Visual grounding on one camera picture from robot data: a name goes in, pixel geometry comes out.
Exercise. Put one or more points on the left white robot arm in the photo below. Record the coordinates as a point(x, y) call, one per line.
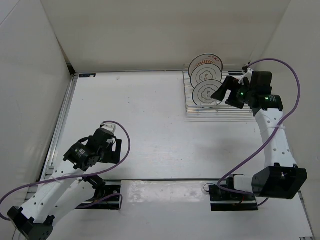
point(70, 187)

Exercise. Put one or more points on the white plate black flower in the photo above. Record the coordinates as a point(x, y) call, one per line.
point(205, 72)

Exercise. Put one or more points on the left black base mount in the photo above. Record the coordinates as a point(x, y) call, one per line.
point(107, 198)

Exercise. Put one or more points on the small black label sticker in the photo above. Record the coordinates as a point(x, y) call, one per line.
point(87, 75)

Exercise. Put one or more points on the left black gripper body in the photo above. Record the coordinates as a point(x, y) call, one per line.
point(107, 155)

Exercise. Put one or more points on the aluminium table rail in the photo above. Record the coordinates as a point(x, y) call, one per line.
point(60, 125)

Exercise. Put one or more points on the orange sunburst plate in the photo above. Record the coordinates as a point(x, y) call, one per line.
point(206, 58)

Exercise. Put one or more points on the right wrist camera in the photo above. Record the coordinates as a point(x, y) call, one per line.
point(246, 72)

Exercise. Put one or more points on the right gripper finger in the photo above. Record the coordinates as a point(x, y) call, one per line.
point(220, 94)
point(230, 84)

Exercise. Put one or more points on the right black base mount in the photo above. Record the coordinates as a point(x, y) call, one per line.
point(225, 201)

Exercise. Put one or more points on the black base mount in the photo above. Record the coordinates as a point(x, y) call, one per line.
point(107, 198)
point(225, 201)

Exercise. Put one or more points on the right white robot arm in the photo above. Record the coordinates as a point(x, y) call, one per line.
point(281, 178)

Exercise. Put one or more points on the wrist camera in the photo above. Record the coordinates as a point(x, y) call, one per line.
point(246, 72)
point(111, 127)

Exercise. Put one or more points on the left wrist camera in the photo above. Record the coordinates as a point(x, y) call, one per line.
point(111, 127)

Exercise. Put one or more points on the white wire dish rack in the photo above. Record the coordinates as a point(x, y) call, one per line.
point(217, 111)

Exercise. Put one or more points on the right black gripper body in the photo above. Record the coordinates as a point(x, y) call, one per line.
point(238, 98)

